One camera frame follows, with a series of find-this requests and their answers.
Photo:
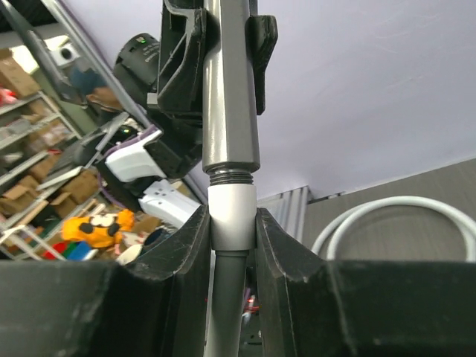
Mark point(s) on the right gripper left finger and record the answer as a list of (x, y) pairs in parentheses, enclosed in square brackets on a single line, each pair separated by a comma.
[(154, 306)]

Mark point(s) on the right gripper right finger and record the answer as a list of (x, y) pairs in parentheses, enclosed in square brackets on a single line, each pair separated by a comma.
[(314, 307)]

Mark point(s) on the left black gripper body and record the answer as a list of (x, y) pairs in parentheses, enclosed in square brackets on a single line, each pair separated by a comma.
[(171, 111)]

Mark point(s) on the grey shower head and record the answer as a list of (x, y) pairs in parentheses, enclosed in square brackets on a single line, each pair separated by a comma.
[(230, 144)]

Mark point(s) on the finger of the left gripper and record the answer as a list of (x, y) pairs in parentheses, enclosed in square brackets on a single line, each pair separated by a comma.
[(182, 59), (261, 37)]

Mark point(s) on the storage shelf with boxes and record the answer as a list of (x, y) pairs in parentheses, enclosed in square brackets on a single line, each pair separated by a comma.
[(33, 133)]

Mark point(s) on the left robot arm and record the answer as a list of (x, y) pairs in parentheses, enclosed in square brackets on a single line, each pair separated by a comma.
[(165, 77)]

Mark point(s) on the orange plush toy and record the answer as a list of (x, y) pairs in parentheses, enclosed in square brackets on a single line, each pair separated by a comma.
[(102, 231)]

